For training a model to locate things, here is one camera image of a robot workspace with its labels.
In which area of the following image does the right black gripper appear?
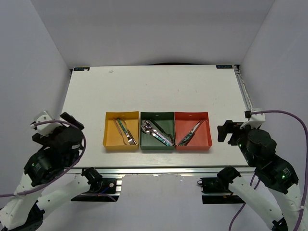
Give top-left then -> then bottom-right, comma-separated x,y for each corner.
217,120 -> 260,167

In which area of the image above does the pink handled knife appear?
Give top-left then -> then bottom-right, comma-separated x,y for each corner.
182,120 -> 205,142

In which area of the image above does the teal handled knife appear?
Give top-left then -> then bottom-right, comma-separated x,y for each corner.
177,131 -> 194,146

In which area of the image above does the dark handled knife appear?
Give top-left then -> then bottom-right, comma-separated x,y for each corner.
179,119 -> 206,147

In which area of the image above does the pink handled fork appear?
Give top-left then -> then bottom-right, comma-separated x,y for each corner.
113,118 -> 129,145

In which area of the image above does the dark handled spoon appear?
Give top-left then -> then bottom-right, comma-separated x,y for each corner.
150,119 -> 175,146

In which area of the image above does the teal handled fork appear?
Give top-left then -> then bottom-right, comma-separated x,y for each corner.
117,117 -> 132,142

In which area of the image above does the dark handled fork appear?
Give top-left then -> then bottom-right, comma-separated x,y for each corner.
124,122 -> 137,145

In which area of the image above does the pink handled spoon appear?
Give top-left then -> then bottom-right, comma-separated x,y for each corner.
141,125 -> 173,146

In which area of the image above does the teal handled spoon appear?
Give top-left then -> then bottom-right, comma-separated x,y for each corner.
141,120 -> 168,140

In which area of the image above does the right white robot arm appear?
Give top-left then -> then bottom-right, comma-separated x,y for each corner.
217,120 -> 308,231

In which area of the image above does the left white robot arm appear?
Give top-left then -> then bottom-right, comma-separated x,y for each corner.
0,111 -> 103,231

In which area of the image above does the red plastic bin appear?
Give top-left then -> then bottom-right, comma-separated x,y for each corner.
174,112 -> 212,152

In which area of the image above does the yellow plastic bin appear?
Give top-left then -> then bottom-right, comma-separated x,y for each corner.
103,111 -> 140,151

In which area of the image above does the green plastic bin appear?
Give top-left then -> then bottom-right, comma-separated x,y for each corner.
140,112 -> 175,152

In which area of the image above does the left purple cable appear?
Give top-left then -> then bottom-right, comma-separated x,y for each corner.
0,121 -> 118,203

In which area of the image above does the purple cable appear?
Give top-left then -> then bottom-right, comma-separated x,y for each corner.
228,110 -> 308,231
0,121 -> 118,203

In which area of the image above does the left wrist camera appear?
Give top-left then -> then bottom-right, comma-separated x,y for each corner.
30,110 -> 60,137

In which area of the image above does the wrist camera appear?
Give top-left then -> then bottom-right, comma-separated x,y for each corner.
240,108 -> 266,129
30,110 -> 60,137

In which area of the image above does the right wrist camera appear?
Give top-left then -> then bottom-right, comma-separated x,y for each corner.
240,108 -> 266,129

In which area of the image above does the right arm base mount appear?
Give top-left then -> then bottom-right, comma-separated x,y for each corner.
197,166 -> 244,205

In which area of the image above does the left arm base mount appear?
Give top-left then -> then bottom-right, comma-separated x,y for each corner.
71,167 -> 119,202

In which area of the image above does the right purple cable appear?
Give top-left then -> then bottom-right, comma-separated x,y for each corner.
228,110 -> 308,231

